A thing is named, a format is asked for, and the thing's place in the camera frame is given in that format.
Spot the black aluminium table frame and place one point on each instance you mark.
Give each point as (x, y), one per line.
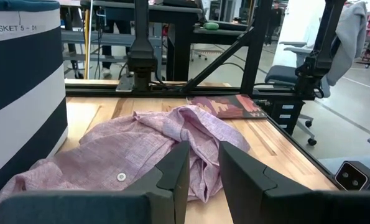
(94, 91)

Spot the grey sweatshirt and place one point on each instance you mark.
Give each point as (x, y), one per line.
(349, 37)

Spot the lilac linen shirt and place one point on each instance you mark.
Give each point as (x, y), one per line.
(110, 146)

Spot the navy white striped fabric basket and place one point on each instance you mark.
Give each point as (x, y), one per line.
(23, 93)

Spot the black desk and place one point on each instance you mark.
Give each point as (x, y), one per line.
(181, 46)

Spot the green oval object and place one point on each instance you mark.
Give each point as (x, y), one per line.
(211, 25)

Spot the landscape print mat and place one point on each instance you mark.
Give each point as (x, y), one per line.
(231, 107)

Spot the black drawer cabinet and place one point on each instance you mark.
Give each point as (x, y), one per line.
(273, 115)

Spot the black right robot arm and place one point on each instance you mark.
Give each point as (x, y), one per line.
(141, 46)

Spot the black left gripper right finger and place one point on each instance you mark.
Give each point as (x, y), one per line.
(265, 199)

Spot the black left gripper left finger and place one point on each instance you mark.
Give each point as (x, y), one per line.
(169, 193)

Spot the grey office chair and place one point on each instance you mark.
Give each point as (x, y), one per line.
(281, 74)

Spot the yellow wooden pole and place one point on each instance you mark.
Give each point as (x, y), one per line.
(87, 43)

